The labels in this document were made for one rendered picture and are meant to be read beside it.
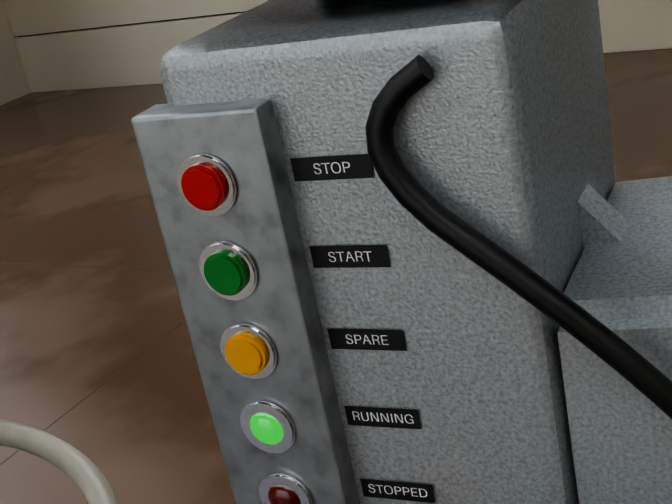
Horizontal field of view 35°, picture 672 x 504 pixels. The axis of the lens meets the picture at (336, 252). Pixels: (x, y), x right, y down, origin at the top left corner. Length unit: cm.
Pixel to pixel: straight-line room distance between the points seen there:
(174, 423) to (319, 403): 280
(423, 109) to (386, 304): 11
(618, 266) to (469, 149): 12
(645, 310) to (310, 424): 20
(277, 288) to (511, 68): 18
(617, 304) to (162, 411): 299
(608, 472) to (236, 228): 24
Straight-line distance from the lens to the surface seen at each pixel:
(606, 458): 60
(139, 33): 870
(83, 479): 125
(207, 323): 61
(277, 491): 65
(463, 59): 51
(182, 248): 60
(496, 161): 52
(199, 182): 56
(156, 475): 317
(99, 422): 355
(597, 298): 56
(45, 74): 955
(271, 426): 62
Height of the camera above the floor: 161
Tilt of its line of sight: 22 degrees down
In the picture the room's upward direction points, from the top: 12 degrees counter-clockwise
